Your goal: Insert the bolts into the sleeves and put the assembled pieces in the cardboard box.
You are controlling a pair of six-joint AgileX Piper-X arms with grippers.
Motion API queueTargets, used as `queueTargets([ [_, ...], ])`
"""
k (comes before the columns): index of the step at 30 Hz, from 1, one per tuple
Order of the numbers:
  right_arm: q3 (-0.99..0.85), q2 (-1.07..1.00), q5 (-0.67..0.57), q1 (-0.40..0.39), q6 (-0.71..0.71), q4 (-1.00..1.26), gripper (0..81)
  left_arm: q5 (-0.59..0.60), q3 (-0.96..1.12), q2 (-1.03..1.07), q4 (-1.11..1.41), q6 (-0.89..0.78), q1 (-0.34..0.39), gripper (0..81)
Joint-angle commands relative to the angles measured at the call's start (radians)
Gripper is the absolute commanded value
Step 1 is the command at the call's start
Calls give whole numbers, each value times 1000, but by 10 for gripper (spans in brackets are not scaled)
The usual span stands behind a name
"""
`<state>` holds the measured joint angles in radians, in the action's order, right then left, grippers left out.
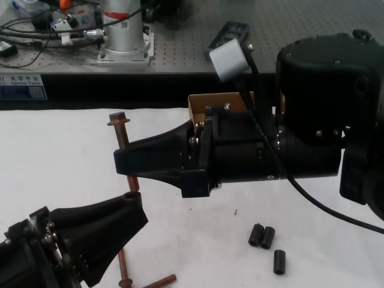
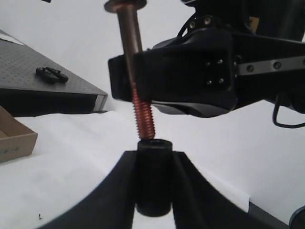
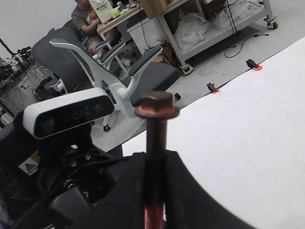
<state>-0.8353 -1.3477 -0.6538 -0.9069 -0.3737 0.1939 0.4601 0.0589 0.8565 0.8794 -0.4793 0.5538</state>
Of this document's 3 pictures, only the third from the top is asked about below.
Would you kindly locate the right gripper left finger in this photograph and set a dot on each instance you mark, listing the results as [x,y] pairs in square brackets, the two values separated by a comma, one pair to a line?
[128,190]

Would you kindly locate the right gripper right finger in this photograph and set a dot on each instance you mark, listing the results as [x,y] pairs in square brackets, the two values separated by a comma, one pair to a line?
[186,202]

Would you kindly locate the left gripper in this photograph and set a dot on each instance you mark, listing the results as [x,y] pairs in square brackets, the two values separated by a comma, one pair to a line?
[78,167]

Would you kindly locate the copper hex flange bolt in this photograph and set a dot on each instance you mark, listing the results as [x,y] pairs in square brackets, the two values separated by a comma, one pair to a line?
[156,105]

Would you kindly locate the brown cardboard box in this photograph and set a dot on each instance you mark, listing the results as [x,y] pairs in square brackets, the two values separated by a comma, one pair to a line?
[155,7]

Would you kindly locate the small black floor object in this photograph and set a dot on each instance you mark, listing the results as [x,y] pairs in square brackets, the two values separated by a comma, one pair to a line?
[177,96]

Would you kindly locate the black and orange clamp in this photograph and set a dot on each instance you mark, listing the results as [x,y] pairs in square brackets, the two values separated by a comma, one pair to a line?
[212,87]
[253,65]

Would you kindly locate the dark grey office chair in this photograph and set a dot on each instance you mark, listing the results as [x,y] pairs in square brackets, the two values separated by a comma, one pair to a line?
[59,62]

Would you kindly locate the grey metal bench on casters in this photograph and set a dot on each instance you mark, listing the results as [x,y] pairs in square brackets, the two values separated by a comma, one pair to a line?
[178,45]

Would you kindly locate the wooden top desk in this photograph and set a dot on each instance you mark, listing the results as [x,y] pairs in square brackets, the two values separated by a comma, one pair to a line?
[119,20]

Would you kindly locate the clear plastic bag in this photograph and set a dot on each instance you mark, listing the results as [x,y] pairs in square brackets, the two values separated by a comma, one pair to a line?
[190,31]
[238,14]

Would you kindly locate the person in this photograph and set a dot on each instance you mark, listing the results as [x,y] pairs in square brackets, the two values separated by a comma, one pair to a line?
[83,21]

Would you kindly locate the white paper bag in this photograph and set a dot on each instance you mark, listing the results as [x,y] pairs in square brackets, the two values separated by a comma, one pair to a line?
[101,10]

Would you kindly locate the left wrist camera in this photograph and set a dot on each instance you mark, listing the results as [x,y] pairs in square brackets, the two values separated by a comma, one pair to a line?
[66,107]

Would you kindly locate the white frame office chair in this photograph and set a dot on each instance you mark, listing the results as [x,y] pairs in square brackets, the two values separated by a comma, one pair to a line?
[133,78]

